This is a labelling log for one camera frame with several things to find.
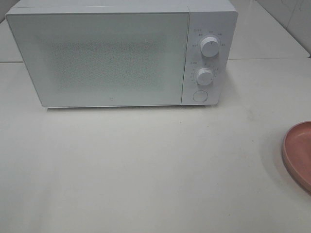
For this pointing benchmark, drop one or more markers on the white microwave knob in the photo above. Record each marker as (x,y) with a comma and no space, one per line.
(204,76)
(209,46)

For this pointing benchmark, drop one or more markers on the lower white microwave knob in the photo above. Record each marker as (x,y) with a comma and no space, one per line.
(204,76)

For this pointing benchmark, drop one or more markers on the white microwave door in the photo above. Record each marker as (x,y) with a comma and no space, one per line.
(97,60)

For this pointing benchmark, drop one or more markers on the pink round plate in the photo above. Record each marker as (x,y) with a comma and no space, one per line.
(296,153)

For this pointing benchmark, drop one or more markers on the upper white microwave knob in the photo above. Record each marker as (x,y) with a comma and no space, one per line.
(209,46)

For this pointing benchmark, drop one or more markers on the white microwave oven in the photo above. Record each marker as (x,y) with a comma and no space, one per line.
(206,17)

